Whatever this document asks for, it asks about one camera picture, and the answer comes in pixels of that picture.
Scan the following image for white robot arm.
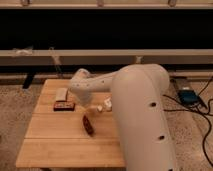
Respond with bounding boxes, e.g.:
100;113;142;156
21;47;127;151
69;64;179;171

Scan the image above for tan wooden block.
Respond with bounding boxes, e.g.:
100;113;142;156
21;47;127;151
55;88;68;101

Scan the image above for grey horizontal rail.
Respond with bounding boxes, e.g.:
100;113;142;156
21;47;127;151
0;49;213;66

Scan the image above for black cable on floor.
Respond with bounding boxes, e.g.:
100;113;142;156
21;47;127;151
162;75;213;168

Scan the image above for dark brown rectangular block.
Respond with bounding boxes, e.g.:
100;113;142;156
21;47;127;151
53;102;75;111

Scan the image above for black table leg bracket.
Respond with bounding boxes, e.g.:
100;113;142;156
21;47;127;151
22;72;36;89

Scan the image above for wooden table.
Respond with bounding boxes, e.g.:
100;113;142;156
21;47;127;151
16;79;124;168

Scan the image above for small white object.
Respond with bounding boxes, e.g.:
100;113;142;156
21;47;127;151
97;98;112;112

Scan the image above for blue device on floor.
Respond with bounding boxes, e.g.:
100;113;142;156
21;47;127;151
178;89;199;105

